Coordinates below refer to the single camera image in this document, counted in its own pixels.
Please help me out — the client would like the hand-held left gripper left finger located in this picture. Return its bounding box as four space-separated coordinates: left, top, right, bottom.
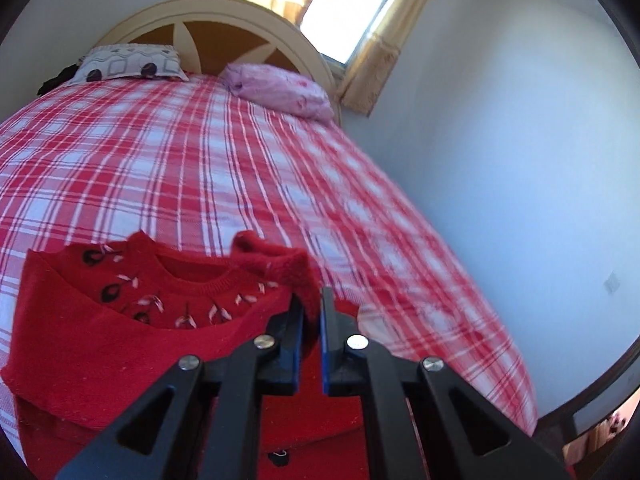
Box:
55 296 307 480

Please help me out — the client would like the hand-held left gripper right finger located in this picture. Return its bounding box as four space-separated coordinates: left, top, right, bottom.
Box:
320 287 571 480

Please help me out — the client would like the red knitted sweater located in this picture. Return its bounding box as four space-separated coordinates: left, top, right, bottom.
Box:
0 230 431 480

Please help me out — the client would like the red plaid bed sheet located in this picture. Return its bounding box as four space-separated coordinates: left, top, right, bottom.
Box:
0 72 538 480

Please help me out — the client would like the pink pillow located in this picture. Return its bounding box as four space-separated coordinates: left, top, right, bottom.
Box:
220 62 335 122

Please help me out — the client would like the cream and brown headboard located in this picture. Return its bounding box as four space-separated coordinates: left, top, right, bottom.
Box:
92 0 343 126

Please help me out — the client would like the glass window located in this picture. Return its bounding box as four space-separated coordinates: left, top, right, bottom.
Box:
300 0 401 66

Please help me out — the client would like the white patterned pillow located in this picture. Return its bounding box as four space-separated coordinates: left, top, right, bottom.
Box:
67 44 190 85

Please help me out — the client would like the black cloth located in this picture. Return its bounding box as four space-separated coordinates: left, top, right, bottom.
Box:
37 62 83 96

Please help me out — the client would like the dark bed frame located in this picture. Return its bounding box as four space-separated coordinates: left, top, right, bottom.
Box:
537 350 640 436

